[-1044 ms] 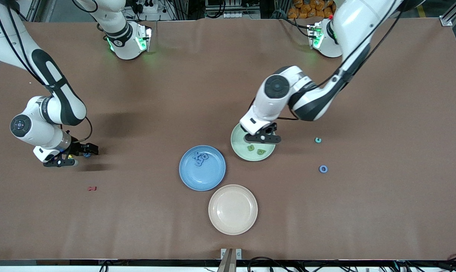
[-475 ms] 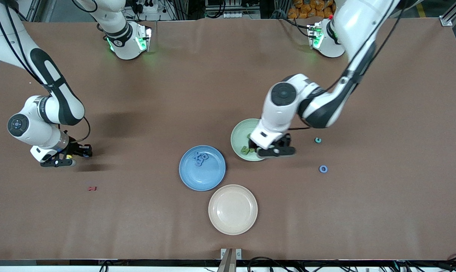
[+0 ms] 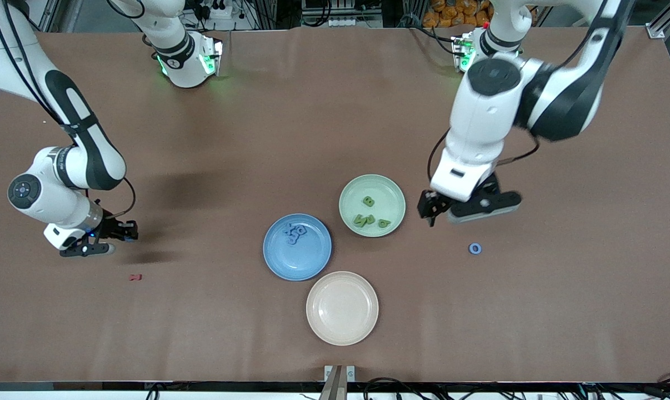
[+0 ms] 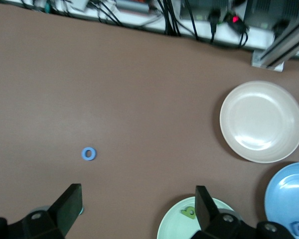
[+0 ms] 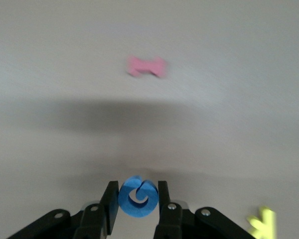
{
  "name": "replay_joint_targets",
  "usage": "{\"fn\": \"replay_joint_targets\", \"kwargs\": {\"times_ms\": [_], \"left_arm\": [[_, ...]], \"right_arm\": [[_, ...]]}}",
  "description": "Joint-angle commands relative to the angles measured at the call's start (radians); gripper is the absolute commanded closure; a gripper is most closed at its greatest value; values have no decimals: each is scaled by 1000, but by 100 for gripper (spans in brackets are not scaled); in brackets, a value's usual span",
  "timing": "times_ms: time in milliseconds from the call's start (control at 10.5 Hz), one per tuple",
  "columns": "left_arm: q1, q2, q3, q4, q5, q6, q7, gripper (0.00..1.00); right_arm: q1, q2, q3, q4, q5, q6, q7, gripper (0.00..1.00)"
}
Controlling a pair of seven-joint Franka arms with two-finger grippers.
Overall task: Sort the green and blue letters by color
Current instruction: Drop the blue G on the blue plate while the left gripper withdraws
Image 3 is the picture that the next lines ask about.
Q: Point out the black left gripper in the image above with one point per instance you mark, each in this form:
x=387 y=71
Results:
x=430 y=204

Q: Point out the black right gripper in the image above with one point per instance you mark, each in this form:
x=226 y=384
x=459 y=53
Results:
x=113 y=228

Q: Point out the green foam letter N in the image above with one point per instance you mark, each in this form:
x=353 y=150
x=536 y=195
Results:
x=359 y=220

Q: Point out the blue foam letter m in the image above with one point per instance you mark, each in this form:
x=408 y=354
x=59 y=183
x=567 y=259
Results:
x=293 y=239

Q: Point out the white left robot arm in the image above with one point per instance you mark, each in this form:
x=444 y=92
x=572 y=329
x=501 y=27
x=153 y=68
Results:
x=479 y=122

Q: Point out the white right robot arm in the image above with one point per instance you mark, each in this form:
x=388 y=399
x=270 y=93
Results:
x=46 y=194

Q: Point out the pale green plate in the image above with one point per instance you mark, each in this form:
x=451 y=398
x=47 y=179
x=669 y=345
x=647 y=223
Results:
x=390 y=194

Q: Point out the blue foam letter O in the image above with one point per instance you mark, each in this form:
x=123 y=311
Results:
x=470 y=249

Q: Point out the cream plate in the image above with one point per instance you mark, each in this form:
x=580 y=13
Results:
x=342 y=308

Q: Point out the blue plate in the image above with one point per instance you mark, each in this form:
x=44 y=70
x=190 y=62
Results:
x=307 y=261

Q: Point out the brown table cover sheet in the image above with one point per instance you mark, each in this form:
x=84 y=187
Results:
x=563 y=311

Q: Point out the pile of orange objects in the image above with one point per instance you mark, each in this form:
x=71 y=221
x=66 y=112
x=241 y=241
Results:
x=446 y=14

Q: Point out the white power strip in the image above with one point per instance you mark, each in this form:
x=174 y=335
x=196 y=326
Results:
x=343 y=21
x=215 y=10

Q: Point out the metal table edge bracket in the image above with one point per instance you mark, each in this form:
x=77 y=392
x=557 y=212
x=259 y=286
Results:
x=335 y=383

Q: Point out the aluminium frame post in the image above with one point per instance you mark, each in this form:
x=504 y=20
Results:
x=35 y=16
x=665 y=19

